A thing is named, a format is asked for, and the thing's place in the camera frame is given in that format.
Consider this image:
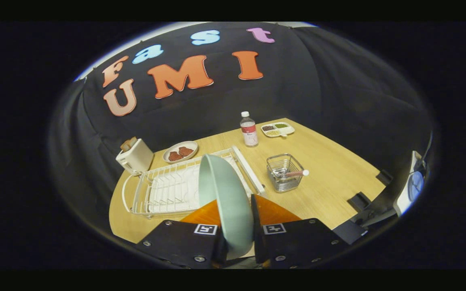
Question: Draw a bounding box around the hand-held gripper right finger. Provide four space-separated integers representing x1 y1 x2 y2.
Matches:
250 194 351 269

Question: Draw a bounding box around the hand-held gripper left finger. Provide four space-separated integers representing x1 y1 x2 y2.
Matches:
136 199 229 269

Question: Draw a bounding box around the pale green plate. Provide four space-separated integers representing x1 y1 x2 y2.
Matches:
199 154 254 260

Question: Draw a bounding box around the metal wire basket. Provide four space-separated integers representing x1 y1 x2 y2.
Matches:
266 153 305 193

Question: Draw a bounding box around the white wire dish rack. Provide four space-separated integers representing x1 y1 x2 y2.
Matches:
122 146 267 219

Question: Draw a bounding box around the pink white spoon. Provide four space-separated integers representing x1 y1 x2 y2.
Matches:
275 169 310 179

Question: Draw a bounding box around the beige plate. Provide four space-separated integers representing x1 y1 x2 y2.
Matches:
163 141 199 164

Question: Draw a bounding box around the white divided snack dish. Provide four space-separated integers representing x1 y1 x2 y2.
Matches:
261 122 295 138

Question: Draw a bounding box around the white toaster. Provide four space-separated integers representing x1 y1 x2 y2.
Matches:
115 139 155 176

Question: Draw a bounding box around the clear bottle red label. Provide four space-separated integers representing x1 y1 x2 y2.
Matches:
240 111 259 147

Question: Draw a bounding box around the black table clamp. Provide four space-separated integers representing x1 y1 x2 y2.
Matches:
347 192 373 213
376 169 394 186

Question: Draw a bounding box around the white and blue device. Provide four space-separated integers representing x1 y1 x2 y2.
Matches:
395 150 426 215

